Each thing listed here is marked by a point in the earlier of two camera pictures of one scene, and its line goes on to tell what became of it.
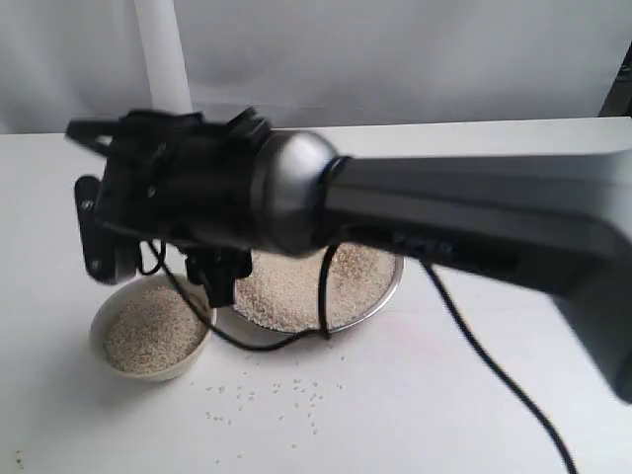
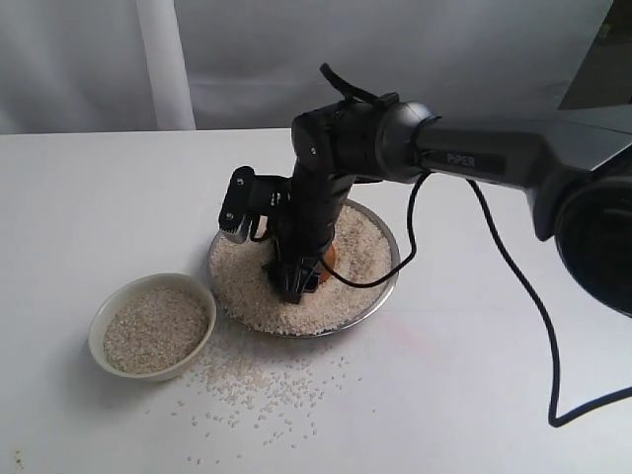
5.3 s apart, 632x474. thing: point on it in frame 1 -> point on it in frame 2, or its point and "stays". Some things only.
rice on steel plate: (282, 291) stays
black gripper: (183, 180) -> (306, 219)
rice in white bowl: (154, 330) stays
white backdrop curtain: (306, 63) stays
